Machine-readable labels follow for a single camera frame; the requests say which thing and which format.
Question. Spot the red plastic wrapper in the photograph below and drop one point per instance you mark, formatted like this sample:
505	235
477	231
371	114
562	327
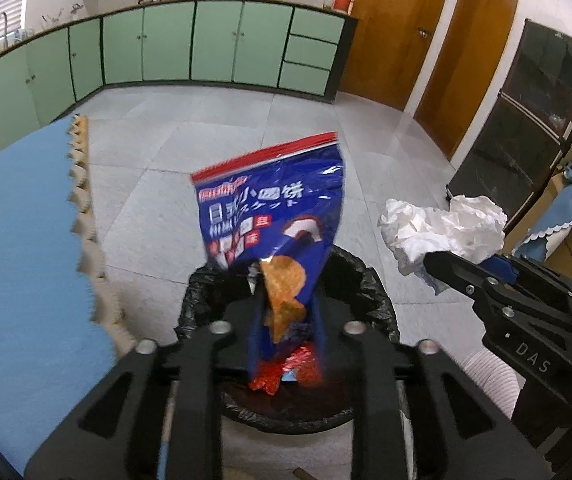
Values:
296	361

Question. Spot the wooden door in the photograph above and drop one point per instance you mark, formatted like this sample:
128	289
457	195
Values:
471	60
396	35

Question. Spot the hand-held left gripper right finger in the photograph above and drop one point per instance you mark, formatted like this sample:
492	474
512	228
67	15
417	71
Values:
322	330

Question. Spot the person's ribbed white clothing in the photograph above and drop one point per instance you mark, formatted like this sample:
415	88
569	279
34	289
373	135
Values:
491	380

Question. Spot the blue tablecloth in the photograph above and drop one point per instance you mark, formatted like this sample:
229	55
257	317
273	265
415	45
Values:
15	260

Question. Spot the green base cabinets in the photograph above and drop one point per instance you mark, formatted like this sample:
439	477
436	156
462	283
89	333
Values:
165	45

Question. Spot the cardboard box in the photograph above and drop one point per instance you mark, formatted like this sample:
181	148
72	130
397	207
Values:
566	255

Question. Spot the blue snack packet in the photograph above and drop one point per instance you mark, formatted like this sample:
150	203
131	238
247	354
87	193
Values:
266	200

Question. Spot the utensil holder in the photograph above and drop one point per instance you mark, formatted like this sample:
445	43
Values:
51	16

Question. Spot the white tissue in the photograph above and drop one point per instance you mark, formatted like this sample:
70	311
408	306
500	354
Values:
441	230

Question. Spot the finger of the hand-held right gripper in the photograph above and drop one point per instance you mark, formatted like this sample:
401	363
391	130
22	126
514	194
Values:
501	266
466	277

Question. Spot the white window blind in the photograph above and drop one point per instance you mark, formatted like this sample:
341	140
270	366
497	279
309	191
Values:
18	2

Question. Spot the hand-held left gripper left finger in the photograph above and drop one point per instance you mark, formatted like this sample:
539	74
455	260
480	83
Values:
256	335

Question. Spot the steel faucet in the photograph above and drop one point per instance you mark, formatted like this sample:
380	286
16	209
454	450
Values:
1	27

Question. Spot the black lined trash bin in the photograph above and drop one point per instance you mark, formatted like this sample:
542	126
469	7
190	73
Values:
366	280

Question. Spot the black glass cabinet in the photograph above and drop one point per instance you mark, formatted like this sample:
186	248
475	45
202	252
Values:
516	125

